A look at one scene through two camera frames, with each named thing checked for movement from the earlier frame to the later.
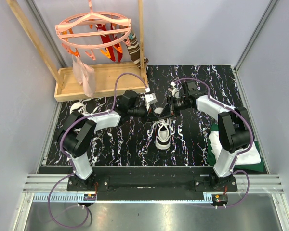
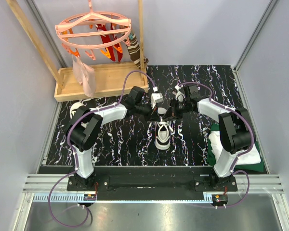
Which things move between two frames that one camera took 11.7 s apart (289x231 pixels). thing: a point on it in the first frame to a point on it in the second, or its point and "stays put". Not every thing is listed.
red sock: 106,40 stays put
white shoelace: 156,125 to 167,123
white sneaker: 162,132 stays put
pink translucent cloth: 85,75 stays put
